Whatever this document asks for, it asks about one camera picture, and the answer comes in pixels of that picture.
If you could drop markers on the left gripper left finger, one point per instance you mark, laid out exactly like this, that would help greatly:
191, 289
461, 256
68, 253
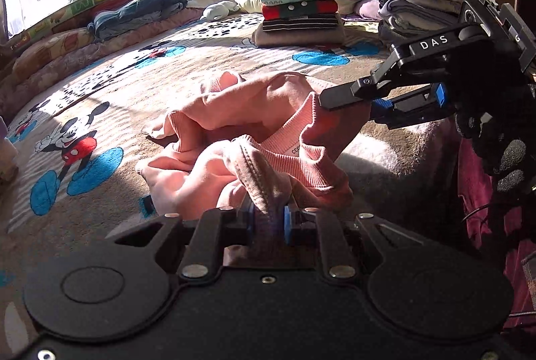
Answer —
217, 229

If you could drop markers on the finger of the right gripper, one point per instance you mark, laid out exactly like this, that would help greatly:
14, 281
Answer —
425, 104
360, 89

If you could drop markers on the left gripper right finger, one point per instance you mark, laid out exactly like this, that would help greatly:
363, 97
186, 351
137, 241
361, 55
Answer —
316, 227

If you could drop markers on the pink sweatshirt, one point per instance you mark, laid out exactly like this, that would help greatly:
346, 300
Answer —
266, 137

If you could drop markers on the right black gloved hand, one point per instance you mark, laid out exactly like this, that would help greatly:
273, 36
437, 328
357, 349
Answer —
494, 112

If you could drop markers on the beige folded garment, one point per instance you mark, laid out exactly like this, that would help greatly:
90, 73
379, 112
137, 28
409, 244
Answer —
298, 37

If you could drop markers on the black white striped garment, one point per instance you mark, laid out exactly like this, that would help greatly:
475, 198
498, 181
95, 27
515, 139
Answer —
322, 21

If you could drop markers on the maroon garment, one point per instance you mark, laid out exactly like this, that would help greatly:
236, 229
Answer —
506, 235

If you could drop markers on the red green folded sweater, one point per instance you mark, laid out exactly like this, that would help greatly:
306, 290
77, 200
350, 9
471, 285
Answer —
299, 9

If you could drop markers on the white plush toy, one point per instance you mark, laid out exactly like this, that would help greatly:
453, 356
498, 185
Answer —
219, 10

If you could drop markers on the Mickey Mouse bed blanket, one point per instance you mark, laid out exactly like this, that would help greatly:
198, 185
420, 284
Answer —
407, 174

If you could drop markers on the dark blue folded jacket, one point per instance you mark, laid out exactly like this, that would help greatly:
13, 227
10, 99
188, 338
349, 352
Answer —
137, 13

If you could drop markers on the pink patterned rolled quilt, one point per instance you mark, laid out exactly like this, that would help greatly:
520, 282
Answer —
22, 85

